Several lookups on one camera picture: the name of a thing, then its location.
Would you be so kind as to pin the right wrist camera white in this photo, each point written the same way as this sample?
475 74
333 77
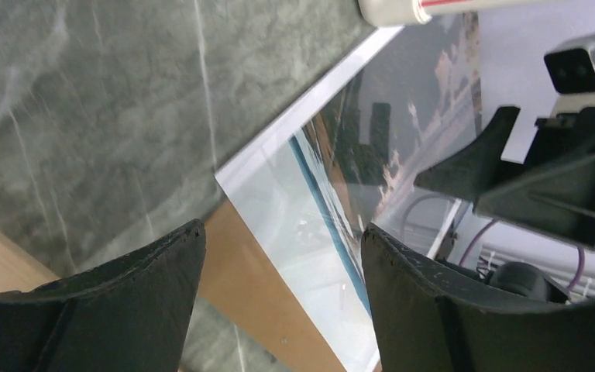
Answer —
571 67

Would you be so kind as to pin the aluminium extrusion rail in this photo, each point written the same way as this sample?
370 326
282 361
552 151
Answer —
561 269

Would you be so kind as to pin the glossy landscape photo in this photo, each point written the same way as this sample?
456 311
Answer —
345 156

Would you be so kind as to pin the brown backing board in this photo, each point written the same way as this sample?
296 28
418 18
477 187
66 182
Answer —
261 298

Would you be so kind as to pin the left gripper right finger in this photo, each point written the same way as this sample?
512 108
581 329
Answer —
429 317

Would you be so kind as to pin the white PVC pipe stand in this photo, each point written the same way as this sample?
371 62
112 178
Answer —
383 13

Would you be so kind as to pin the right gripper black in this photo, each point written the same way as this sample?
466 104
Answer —
552 192

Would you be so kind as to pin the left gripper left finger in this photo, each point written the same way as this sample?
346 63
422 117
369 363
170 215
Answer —
129 314

